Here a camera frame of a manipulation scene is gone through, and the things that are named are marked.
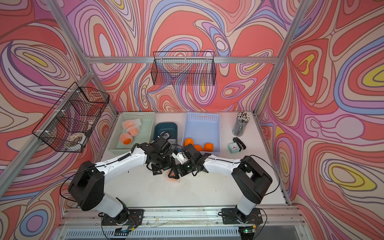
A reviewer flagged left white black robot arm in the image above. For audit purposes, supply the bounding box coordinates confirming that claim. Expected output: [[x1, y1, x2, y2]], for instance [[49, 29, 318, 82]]
[[68, 136, 175, 225]]

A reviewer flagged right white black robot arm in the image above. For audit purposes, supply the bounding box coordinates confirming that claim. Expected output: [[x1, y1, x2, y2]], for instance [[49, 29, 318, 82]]
[[169, 144, 273, 224]]

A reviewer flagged dark teal plastic tub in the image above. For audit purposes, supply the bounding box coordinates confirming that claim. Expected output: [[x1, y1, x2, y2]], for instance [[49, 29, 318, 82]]
[[153, 122, 178, 140]]

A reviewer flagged light blue plastic basket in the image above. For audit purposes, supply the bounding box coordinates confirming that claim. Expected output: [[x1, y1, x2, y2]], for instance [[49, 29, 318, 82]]
[[182, 113, 221, 156]]

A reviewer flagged green plastic basket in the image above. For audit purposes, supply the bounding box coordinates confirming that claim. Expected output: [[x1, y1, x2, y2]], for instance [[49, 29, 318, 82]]
[[108, 112, 156, 155]]

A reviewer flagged small teal alarm clock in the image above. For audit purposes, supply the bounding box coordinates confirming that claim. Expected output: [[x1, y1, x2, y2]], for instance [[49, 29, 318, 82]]
[[228, 142, 242, 154]]

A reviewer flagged cup of pencils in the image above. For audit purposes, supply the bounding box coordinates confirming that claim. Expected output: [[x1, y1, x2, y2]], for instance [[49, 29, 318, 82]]
[[232, 111, 251, 137]]

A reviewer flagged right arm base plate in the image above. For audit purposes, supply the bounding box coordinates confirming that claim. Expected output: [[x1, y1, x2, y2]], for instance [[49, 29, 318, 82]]
[[218, 208, 264, 226]]

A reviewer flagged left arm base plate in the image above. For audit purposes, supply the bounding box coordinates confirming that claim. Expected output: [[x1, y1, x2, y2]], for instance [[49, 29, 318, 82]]
[[99, 209, 145, 227]]

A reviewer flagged item in left wire basket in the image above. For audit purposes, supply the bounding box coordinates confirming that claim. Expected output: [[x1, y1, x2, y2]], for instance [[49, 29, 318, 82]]
[[65, 133, 86, 150]]

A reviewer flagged black wire basket back wall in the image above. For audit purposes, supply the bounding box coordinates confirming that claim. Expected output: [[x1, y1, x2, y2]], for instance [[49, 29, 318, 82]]
[[151, 51, 217, 86]]

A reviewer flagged black wire basket wall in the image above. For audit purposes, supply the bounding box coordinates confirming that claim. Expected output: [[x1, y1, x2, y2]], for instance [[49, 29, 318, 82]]
[[151, 51, 217, 86], [32, 83, 110, 153]]

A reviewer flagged black wire basket left wall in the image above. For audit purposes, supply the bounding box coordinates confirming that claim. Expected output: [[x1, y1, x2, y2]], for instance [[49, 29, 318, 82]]
[[32, 83, 110, 153]]

